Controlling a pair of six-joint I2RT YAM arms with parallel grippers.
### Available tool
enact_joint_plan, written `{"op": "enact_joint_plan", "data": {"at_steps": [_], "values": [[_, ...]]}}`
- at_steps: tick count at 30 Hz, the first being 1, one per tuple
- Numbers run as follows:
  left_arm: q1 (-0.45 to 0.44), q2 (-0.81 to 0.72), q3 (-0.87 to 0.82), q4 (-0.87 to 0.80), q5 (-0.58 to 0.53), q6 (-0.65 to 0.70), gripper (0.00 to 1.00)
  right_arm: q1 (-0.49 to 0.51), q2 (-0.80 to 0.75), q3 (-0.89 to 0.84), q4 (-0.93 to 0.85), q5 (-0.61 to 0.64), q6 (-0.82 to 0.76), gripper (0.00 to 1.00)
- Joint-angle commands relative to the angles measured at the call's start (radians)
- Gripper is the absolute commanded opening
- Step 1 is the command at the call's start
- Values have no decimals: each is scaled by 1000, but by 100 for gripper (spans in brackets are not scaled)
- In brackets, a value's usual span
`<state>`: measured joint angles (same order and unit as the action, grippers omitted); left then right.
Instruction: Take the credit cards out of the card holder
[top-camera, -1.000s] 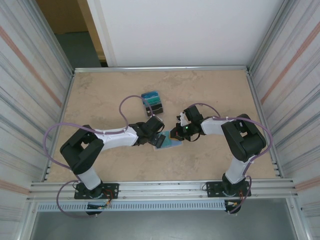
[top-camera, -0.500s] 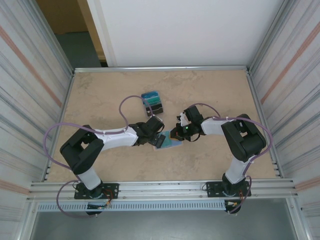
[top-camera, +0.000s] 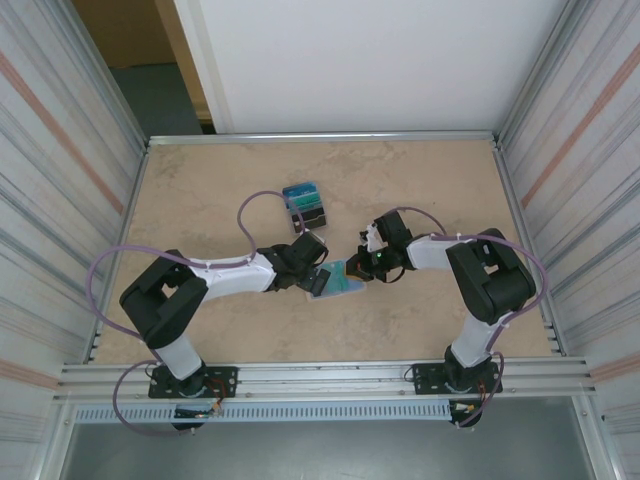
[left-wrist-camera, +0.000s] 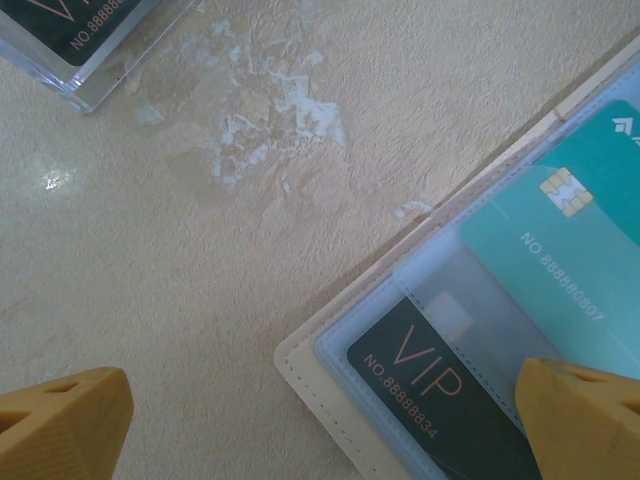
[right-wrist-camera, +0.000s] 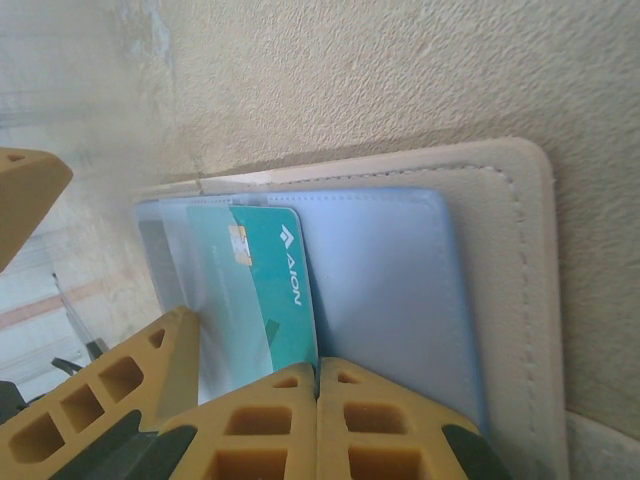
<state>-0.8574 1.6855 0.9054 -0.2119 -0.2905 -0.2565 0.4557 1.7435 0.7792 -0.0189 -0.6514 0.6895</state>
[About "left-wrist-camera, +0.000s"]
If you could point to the clear acrylic card organizer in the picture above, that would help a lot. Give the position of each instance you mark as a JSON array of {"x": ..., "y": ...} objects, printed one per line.
[{"x": 100, "y": 85}]

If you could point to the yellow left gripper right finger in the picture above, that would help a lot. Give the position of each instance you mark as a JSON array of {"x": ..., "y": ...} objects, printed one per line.
[{"x": 580, "y": 430}]

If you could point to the black VIP card stack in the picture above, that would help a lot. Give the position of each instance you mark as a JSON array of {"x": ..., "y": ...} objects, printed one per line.
[{"x": 100, "y": 25}]

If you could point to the black VIP credit card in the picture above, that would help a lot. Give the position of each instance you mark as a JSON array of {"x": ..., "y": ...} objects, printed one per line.
[{"x": 475, "y": 440}]

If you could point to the teal credit card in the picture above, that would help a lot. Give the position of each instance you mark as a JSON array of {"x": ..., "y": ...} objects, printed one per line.
[{"x": 575, "y": 240}]

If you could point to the beige card holder wallet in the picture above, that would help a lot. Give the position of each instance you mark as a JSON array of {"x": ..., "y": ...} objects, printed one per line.
[{"x": 310, "y": 370}]

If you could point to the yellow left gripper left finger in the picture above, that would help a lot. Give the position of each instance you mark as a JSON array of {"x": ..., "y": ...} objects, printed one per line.
[{"x": 60, "y": 430}]

